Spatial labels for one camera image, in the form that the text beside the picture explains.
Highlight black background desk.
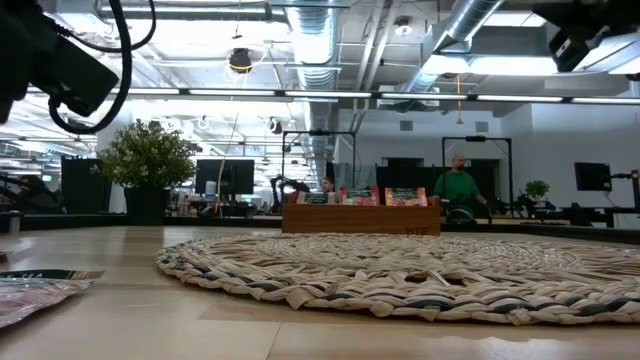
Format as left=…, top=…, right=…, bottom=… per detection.
left=559, top=202, right=640, bottom=229

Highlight black aluminium table frame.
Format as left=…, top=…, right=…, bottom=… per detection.
left=0, top=212, right=640, bottom=246

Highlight orange tea bag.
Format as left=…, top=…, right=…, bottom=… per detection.
left=383, top=186, right=429, bottom=208

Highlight black computer monitor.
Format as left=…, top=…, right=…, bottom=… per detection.
left=194, top=158, right=256, bottom=196

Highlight silver ventilation duct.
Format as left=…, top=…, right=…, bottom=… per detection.
left=399, top=0, right=506, bottom=96
left=284, top=0, right=346, bottom=201

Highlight beige vanilla cinnamon tea bag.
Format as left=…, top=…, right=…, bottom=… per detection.
left=0, top=268, right=106, bottom=330
left=298, top=191, right=337, bottom=206

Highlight wooden tea organiser box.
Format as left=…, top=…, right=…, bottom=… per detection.
left=281, top=202, right=443, bottom=236

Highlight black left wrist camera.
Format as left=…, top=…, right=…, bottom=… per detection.
left=29, top=39, right=122, bottom=119

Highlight black wall monitor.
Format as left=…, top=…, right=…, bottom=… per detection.
left=573, top=161, right=614, bottom=193

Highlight black ceiling dome camera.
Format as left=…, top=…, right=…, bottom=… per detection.
left=229, top=47, right=254, bottom=75

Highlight black partition panel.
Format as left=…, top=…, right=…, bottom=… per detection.
left=60, top=157, right=112, bottom=215

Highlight long ceiling light strip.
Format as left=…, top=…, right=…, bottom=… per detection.
left=27, top=85, right=640, bottom=105

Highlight black rig frame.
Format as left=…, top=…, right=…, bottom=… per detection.
left=441, top=135, right=514, bottom=206
left=281, top=129, right=357, bottom=201

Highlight small green potted plant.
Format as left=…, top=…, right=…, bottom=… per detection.
left=524, top=179, right=551, bottom=202

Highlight round woven straw placemat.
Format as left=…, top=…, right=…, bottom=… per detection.
left=153, top=232, right=640, bottom=326

